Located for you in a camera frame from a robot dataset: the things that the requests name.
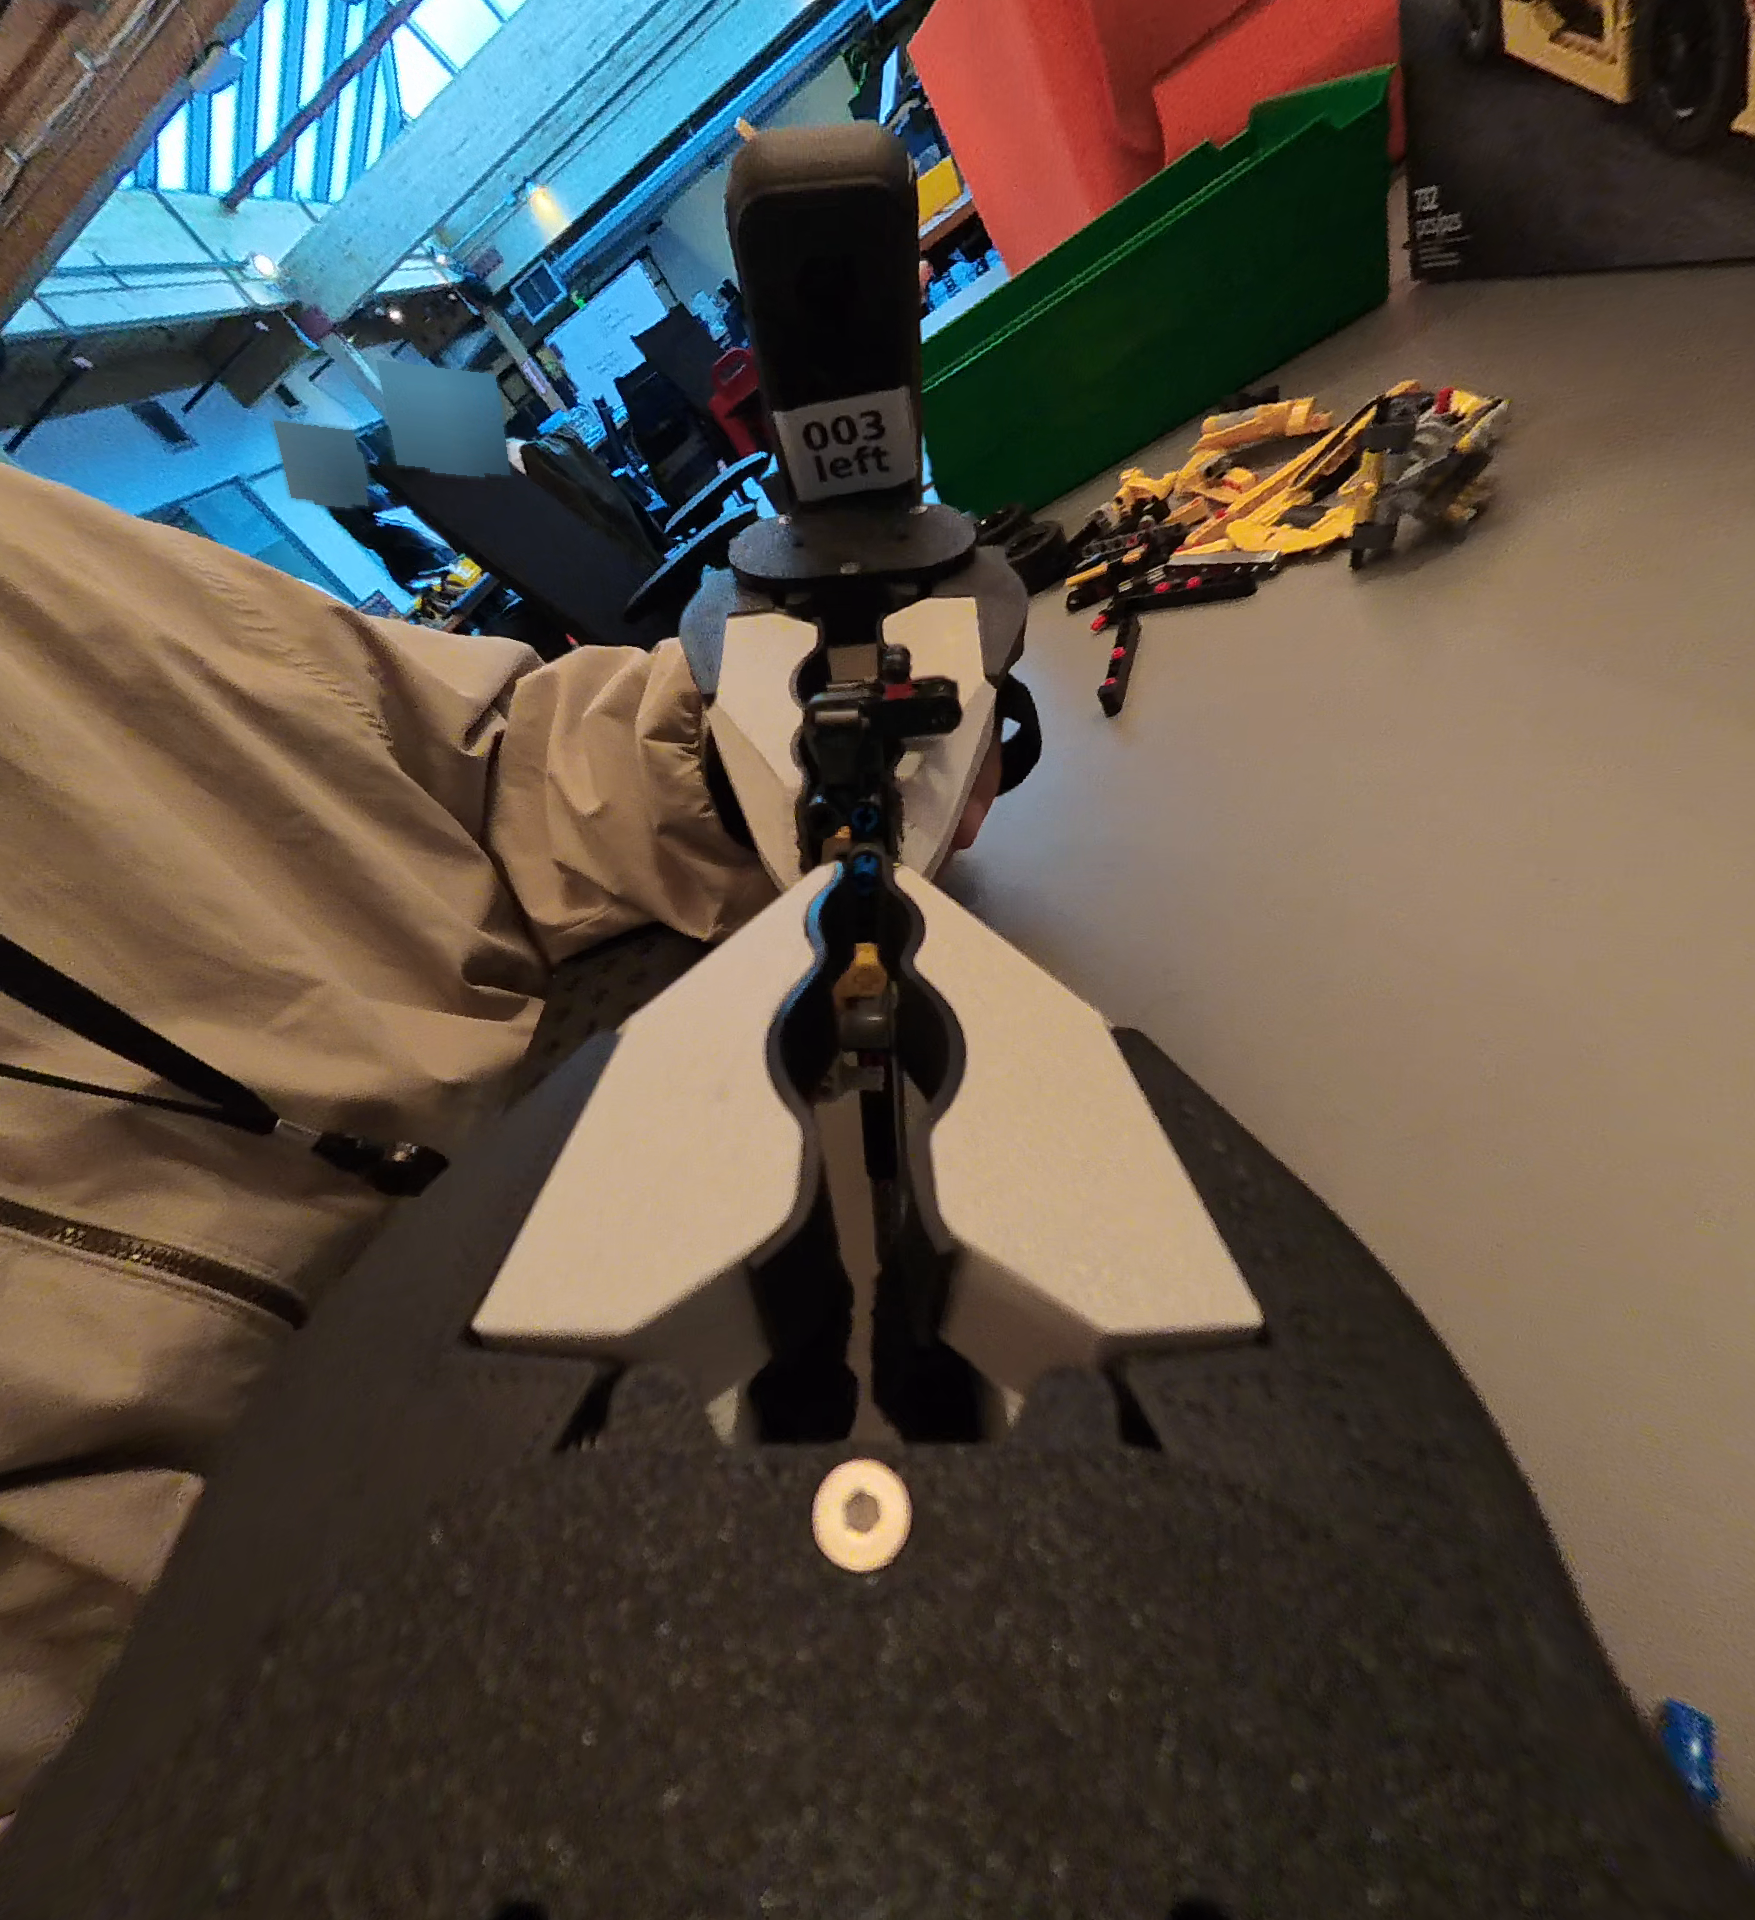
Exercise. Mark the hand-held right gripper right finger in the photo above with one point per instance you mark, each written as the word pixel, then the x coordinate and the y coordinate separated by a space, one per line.
pixel 1087 1184

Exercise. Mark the red chair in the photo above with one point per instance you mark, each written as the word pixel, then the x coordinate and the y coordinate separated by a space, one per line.
pixel 731 398

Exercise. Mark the green plastic bin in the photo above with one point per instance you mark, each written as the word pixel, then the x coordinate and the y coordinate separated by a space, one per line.
pixel 1161 301

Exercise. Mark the grey desk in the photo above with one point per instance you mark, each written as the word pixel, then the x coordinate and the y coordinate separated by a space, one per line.
pixel 1491 974

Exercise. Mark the person's left forearm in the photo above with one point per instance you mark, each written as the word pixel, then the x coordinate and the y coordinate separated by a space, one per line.
pixel 592 795

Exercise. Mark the pile of yellow toy bricks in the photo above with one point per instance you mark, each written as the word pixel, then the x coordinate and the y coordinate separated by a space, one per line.
pixel 1297 494

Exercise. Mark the orange plastic carry case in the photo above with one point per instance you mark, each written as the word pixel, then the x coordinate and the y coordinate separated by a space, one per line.
pixel 1057 90

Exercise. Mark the black office chair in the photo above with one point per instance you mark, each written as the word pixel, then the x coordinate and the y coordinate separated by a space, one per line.
pixel 703 541

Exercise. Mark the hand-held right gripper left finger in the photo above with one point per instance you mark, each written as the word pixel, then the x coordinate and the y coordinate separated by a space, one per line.
pixel 667 1170

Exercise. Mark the toy car box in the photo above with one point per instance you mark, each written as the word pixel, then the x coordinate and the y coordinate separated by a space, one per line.
pixel 1567 164

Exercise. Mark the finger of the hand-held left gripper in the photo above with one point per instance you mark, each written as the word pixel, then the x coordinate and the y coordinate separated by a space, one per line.
pixel 757 705
pixel 971 758

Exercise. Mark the black toy beam red pins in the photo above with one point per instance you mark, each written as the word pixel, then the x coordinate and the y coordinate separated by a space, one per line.
pixel 1119 668

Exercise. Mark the blue toy brick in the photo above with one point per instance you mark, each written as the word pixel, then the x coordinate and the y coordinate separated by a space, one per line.
pixel 1687 1752

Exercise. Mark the toy brick chassis assembly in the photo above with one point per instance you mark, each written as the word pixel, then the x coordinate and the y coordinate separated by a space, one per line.
pixel 853 751

